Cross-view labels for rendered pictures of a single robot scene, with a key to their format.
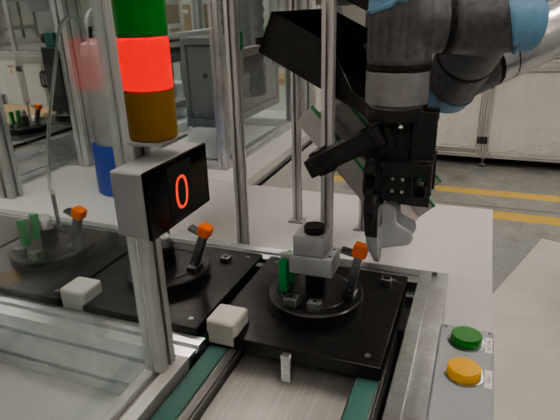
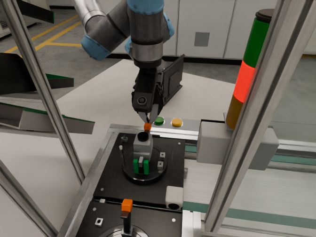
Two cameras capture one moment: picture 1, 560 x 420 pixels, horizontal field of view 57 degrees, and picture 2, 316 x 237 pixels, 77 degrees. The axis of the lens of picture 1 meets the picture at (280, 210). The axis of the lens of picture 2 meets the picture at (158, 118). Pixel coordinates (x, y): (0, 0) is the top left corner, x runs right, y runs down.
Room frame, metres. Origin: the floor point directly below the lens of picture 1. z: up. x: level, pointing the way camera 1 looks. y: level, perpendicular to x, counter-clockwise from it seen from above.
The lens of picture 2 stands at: (0.72, 0.33, 1.46)
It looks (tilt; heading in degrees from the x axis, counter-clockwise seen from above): 40 degrees down; 256
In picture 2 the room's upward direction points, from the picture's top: straight up
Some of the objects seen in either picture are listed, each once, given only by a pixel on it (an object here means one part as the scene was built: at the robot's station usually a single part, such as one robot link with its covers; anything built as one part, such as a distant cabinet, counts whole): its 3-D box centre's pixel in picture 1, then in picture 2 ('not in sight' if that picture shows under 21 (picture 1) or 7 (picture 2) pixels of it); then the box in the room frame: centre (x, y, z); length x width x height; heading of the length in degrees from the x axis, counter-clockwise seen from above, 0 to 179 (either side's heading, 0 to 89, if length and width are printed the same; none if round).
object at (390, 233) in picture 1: (389, 236); (154, 109); (0.61, -0.14, 1.10); 0.06 x 0.03 x 0.09; 69
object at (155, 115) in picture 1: (151, 112); (246, 110); (0.53, 0.13, 1.28); 0.05 x 0.05 x 0.05
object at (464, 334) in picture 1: (466, 340); (159, 121); (0.58, -0.24, 0.96); 0.04 x 0.04 x 0.02
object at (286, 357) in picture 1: (287, 367); (185, 173); (0.55, 0.00, 0.95); 0.01 x 0.01 x 0.04; 69
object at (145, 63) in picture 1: (145, 62); (256, 80); (0.53, 0.13, 1.33); 0.05 x 0.05 x 0.05
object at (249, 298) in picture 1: (315, 307); (145, 165); (0.67, -0.05, 0.96); 0.24 x 0.24 x 0.02; 69
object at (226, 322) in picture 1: (227, 325); (174, 198); (0.61, 0.08, 0.97); 0.05 x 0.05 x 0.04; 69
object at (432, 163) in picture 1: (399, 154); (148, 77); (0.63, -0.15, 1.21); 0.09 x 0.08 x 0.12; 69
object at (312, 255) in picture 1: (307, 246); (142, 146); (0.67, -0.04, 1.06); 0.08 x 0.04 x 0.07; 69
